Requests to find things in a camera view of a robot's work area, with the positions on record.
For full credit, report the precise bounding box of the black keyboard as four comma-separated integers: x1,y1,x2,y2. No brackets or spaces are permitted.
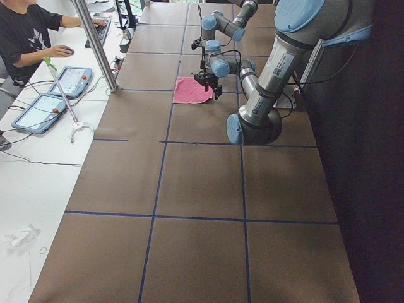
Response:
95,18,111,45

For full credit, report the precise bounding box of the crumpled white paper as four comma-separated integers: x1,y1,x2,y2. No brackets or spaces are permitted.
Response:
4,224,41,247

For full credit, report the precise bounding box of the pink towel with grey back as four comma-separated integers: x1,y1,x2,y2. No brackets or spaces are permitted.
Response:
173,77,213,104

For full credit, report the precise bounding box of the far blue teach pendant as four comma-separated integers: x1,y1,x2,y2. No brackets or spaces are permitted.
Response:
49,66,93,99

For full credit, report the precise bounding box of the silver aluminium frame post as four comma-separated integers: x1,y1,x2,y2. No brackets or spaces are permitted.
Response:
72,0,118,93

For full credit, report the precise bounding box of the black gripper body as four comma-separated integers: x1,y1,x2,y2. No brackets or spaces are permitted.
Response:
193,71,218,89
191,37,205,51

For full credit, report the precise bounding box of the left power strip with plugs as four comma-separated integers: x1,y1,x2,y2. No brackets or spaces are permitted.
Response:
113,56,124,71

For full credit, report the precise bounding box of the person in black shirt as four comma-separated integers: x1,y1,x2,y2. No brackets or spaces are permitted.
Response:
0,0,108,89

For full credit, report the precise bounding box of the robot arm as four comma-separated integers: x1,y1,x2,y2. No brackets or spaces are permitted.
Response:
191,0,278,51
191,1,376,145

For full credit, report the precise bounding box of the near blue teach pendant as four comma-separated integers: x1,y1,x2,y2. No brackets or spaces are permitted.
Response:
11,93,66,134

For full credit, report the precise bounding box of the reacher grabber stick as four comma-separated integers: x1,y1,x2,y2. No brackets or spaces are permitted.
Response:
43,57,95,145

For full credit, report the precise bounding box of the blue teach pendant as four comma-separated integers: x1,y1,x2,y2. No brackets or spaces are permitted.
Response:
11,93,66,134
49,66,93,99

